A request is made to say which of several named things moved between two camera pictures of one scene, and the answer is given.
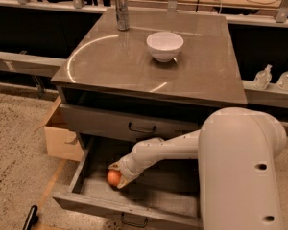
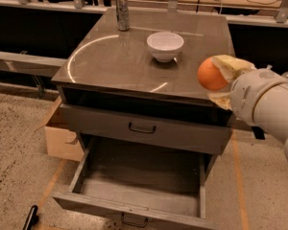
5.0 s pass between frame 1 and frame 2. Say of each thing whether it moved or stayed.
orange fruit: moved
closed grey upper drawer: stayed
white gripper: moved
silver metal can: stayed
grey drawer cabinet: stayed
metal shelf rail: stayed
